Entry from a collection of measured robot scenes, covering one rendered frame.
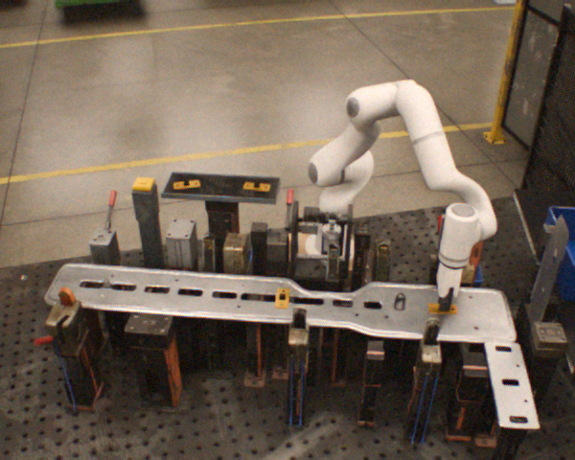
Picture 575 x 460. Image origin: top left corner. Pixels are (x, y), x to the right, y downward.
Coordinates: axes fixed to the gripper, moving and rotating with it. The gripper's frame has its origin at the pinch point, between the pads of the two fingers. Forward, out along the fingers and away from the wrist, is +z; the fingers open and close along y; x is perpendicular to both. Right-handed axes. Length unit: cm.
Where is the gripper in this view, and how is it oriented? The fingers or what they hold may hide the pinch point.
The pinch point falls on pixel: (445, 301)
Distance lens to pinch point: 190.4
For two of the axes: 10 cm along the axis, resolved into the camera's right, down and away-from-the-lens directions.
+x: 10.0, 0.6, -0.7
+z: -0.1, 8.1, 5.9
